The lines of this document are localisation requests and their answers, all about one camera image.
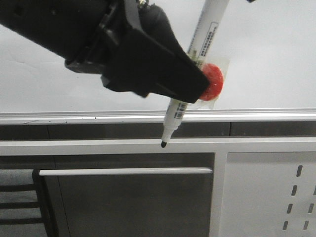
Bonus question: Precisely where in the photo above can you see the white whiteboard marker pen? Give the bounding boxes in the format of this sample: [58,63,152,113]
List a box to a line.
[161,0,229,148]

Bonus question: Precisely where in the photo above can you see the white metal table frame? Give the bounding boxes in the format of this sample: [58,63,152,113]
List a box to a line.
[0,137,316,237]

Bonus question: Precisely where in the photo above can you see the red round magnet with tape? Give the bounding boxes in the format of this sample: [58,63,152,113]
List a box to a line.
[189,57,230,110]

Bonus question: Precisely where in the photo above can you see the black chair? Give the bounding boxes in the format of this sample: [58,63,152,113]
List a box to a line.
[0,169,60,237]

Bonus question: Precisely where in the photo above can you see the white perforated metal panel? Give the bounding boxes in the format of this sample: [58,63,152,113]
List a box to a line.
[219,152,316,237]

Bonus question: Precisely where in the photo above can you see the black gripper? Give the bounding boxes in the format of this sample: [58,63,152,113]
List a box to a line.
[0,0,127,74]

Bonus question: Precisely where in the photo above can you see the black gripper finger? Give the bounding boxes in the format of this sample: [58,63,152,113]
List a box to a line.
[139,4,193,64]
[101,28,209,103]

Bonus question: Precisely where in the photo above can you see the white whiteboard with aluminium frame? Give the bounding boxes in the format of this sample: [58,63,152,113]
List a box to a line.
[0,0,316,125]

